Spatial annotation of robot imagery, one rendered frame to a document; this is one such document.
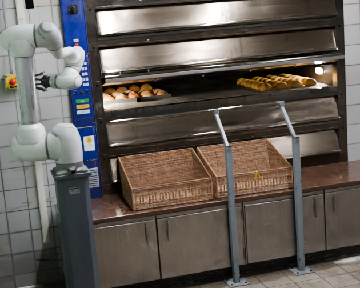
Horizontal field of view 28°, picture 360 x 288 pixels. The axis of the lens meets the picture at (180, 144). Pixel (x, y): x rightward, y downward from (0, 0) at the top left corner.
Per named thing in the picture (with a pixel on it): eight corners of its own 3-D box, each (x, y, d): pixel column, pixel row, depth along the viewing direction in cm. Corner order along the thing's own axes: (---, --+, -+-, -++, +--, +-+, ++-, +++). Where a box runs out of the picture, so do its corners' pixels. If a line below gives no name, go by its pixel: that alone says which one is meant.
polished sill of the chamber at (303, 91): (103, 116, 508) (103, 111, 508) (334, 90, 553) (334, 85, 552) (104, 118, 503) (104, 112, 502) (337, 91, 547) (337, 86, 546)
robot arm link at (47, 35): (63, 31, 408) (39, 34, 408) (57, 14, 391) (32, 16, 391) (63, 51, 403) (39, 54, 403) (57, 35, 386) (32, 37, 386)
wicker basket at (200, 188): (120, 194, 514) (116, 156, 509) (195, 183, 527) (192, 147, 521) (132, 211, 468) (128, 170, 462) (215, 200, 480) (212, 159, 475)
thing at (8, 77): (5, 89, 481) (3, 74, 479) (20, 87, 484) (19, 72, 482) (6, 90, 474) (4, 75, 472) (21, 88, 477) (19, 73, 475)
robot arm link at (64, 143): (82, 163, 400) (78, 124, 396) (49, 166, 400) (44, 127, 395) (84, 157, 416) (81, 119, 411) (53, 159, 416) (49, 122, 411)
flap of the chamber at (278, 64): (105, 83, 484) (101, 86, 503) (345, 58, 528) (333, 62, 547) (105, 79, 484) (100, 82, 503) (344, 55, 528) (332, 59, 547)
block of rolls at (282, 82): (235, 84, 604) (234, 78, 603) (287, 78, 616) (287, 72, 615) (262, 91, 546) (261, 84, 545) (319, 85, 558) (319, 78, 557)
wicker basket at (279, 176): (197, 183, 528) (195, 146, 523) (269, 173, 541) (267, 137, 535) (216, 199, 482) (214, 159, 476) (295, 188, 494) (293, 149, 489)
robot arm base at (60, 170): (57, 178, 394) (56, 168, 393) (52, 170, 415) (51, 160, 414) (90, 173, 399) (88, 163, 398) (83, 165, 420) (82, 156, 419)
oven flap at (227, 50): (101, 75, 496) (97, 47, 499) (336, 51, 541) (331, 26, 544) (102, 73, 492) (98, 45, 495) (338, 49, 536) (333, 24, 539)
